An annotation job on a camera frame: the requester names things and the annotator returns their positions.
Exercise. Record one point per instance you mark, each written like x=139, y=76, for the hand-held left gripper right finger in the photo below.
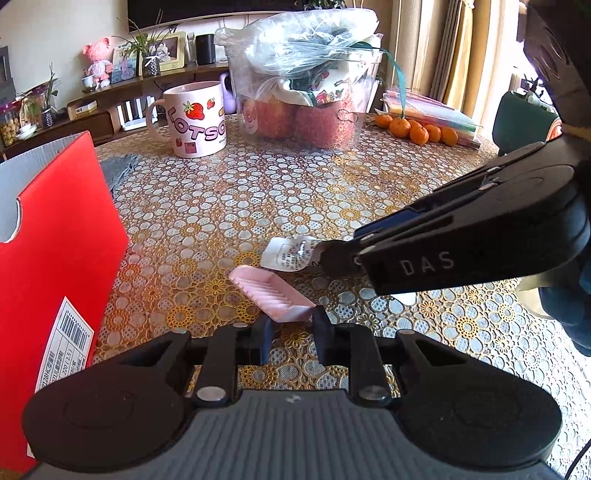
x=321, y=334

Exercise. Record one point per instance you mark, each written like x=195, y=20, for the small white cup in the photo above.
x=88, y=82

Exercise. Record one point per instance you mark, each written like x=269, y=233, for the wooden cabinet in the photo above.
x=92, y=127

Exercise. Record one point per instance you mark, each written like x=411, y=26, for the clear plastic tub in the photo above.
x=355, y=124

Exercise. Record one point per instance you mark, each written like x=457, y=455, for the teal ribbon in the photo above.
x=398, y=78

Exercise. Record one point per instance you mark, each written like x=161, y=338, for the pink teddy bear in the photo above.
x=98, y=62

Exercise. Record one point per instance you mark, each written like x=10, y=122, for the lace-covered desktop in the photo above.
x=207, y=207

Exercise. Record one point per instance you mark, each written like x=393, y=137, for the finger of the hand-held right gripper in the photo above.
x=341, y=258
x=388, y=221

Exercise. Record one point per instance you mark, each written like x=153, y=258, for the cream photo frame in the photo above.
x=168, y=50

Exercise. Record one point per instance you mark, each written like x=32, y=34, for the crumpled clear plastic bag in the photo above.
x=295, y=37

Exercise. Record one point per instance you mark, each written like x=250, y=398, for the white slim bottle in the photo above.
x=190, y=50

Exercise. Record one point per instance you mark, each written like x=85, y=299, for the black speaker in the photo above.
x=206, y=50

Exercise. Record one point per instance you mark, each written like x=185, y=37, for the pink ribbed tray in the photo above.
x=277, y=295

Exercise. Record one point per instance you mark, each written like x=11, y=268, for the black television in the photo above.
x=207, y=9

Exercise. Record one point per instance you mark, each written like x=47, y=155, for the white printed sachet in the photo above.
x=288, y=254

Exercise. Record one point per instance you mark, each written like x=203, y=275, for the potted green plant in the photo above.
x=151, y=64

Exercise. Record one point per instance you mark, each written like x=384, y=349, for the stack of colourful folders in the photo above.
x=438, y=113

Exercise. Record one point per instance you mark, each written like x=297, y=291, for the red cardboard box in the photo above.
x=55, y=240

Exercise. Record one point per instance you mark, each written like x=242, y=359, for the orange mandarin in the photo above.
x=400, y=128
x=449, y=136
x=433, y=132
x=383, y=121
x=419, y=134

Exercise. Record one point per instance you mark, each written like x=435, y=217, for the purple toy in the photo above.
x=227, y=92

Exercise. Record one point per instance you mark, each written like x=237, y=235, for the grey cloth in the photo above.
x=117, y=168

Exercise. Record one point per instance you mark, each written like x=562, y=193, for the yellow curtain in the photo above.
x=461, y=55

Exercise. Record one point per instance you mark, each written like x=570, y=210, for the yellow and white small box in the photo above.
x=83, y=110

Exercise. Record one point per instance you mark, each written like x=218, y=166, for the leafy plant in dark pot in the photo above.
x=46, y=115

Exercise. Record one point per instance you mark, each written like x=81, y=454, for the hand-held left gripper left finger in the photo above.
x=265, y=341

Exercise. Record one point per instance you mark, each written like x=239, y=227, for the colourful picture card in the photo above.
x=123, y=67

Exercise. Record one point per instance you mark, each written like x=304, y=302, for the white router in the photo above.
x=134, y=113

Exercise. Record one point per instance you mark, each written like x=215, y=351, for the pink strawberry mug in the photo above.
x=194, y=124

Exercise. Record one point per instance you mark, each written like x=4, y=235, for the green and orange desk organizer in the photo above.
x=517, y=120

